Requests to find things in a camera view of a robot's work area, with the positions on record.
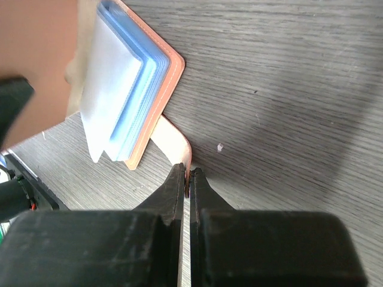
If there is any tan leather card holder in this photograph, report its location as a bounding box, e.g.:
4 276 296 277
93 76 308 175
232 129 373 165
0 0 192 198

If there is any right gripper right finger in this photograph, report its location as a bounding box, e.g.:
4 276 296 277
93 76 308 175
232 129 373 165
190 167 235 287

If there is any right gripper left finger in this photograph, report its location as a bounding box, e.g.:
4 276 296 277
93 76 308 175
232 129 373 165
134 163 186 286

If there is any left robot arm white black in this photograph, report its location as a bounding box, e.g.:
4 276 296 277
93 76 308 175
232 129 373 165
1 76 68 222

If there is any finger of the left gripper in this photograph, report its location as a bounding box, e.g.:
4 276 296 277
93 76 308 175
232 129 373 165
1 76 35 149

